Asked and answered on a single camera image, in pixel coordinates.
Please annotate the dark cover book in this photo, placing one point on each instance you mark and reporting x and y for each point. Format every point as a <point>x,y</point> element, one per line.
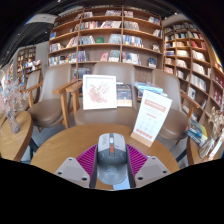
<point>124,94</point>

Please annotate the small white table sign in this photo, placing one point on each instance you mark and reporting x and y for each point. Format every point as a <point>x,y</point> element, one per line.
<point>217,148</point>

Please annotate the stack of colourful books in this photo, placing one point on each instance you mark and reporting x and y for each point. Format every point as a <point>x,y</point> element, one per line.
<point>196,131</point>

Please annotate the white sign on wooden base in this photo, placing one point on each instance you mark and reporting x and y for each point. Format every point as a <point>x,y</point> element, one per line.
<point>151,115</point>

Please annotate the curved wooden bookshelf unit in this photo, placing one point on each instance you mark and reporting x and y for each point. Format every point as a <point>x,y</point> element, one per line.
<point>193,53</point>

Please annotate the distant wooden bookshelf unit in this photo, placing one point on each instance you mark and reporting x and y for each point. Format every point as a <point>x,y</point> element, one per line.
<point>28,60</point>

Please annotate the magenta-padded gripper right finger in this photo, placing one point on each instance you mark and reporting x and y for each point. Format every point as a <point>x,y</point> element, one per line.
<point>138,160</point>

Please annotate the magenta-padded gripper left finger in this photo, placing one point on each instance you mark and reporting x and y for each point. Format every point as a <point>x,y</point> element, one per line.
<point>85,160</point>

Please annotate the white framed flower picture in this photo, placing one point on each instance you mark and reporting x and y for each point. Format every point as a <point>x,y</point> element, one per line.
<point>99,92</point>

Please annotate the grey computer mouse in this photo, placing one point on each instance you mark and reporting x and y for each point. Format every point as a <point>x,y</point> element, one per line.
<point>112,163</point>

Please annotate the wide wooden bookshelf unit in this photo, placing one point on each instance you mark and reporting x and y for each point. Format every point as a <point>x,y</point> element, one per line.
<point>106,40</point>

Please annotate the light blue book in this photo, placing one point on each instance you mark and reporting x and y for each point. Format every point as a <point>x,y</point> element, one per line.
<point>148,87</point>

